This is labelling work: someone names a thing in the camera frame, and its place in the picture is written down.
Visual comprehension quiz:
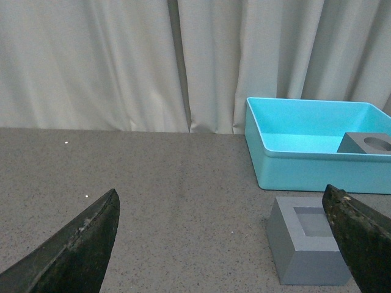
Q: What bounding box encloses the white curtain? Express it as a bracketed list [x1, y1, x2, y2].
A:
[1, 1, 390, 134]

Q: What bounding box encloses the gray block with square hole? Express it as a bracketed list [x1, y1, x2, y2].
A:
[266, 197, 351, 286]

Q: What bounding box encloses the light blue plastic box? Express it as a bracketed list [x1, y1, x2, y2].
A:
[245, 97, 390, 194]

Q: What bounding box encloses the gray block with round hole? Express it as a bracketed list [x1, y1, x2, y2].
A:
[337, 132, 390, 155]

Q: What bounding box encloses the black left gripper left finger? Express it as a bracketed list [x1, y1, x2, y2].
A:
[1, 189, 120, 292]

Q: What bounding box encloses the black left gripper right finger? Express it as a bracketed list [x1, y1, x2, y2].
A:
[322, 184, 390, 292]

